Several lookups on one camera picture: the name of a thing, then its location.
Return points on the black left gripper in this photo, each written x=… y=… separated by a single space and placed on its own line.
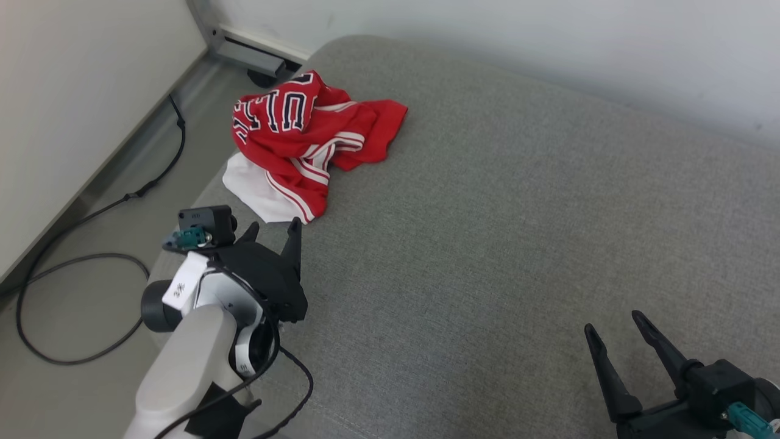
x=268 y=280

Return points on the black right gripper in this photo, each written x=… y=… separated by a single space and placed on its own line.
x=670 y=427

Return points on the red basketball jersey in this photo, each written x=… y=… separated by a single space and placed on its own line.
x=292 y=140

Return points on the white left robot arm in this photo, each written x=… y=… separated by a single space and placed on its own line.
x=189 y=353

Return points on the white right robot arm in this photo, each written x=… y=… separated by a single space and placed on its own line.
x=771 y=405

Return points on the black caster wheel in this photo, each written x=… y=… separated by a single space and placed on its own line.
x=262 y=78

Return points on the white partition panel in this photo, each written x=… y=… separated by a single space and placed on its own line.
x=73 y=91

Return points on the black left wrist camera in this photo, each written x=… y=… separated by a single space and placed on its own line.
x=210 y=219

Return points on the teal left camera connector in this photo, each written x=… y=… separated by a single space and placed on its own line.
x=192 y=238

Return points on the teal camera connector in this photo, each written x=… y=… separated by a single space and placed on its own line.
x=746 y=422
x=192 y=238

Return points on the teal right camera connector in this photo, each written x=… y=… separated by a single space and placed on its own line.
x=746 y=422

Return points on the grey metal partition frame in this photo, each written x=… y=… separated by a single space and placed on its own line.
x=250 y=58

